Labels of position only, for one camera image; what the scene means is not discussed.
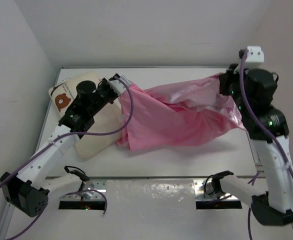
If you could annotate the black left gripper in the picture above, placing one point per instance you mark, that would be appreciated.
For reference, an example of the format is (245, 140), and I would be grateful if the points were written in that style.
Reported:
(104, 83)

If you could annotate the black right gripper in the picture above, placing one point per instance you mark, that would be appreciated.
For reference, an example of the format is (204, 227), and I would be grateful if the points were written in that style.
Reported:
(224, 77)

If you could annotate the cream pillow with bear print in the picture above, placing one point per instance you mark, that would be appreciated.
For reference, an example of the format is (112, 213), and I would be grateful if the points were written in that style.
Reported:
(107, 120)

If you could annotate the pink satin pillowcase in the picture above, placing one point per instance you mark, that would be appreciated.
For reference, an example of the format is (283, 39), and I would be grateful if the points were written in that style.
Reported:
(187, 113)

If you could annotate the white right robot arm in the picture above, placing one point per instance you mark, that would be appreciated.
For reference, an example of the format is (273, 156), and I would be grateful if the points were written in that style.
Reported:
(252, 91)

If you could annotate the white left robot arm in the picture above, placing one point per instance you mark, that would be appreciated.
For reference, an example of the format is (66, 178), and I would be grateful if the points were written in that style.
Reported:
(26, 188)

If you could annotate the white foam front board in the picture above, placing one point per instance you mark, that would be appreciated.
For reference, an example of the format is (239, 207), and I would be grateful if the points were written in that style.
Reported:
(145, 210)

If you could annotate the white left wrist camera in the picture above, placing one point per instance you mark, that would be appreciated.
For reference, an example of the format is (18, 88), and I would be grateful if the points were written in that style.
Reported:
(119, 84)

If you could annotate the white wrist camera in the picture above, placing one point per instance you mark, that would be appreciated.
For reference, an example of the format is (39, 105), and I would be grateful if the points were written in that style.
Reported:
(254, 54)
(119, 84)

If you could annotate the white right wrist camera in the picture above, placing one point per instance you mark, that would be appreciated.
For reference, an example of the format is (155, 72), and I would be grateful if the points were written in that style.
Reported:
(254, 54)

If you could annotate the aluminium frame rail right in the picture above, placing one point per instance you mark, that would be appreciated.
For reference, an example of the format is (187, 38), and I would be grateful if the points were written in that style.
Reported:
(256, 159)

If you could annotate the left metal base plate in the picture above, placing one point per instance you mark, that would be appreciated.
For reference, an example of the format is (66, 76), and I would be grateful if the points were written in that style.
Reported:
(88, 196)

